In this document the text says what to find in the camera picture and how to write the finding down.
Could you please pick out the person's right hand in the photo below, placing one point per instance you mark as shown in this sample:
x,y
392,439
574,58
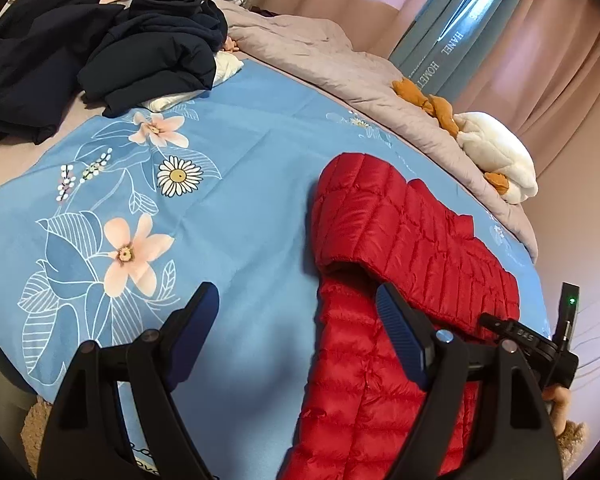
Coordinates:
x,y
557,402

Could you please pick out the beige fluffy fabric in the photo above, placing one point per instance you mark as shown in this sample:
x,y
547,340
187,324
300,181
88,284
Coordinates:
x,y
32,425

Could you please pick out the white cloth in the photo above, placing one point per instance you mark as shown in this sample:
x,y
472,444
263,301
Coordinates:
x,y
225,67

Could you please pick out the black garment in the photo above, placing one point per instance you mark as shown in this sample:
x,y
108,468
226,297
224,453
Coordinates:
x,y
30,60

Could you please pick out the grey quilt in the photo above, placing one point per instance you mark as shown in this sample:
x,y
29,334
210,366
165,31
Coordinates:
x,y
330,60

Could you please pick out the small orange toy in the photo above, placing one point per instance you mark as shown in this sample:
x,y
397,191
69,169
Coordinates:
x,y
229,45

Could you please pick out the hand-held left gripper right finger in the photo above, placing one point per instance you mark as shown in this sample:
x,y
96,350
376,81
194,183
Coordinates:
x,y
400,330

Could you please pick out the blue curtain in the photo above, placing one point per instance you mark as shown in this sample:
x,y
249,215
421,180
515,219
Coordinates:
x,y
430,50

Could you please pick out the white goose plush toy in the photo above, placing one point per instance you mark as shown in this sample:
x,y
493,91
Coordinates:
x,y
500,150

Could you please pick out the blue floral bedsheet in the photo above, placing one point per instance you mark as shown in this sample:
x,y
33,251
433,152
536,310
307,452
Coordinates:
x,y
240,170

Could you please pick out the red puffer jacket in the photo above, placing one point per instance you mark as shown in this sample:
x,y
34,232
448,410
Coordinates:
x,y
380,220

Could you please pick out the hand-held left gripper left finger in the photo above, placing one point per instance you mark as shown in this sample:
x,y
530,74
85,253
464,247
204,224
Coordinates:
x,y
195,340

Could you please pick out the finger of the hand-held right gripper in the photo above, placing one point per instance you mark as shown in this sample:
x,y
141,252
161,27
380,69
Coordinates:
x,y
494,324

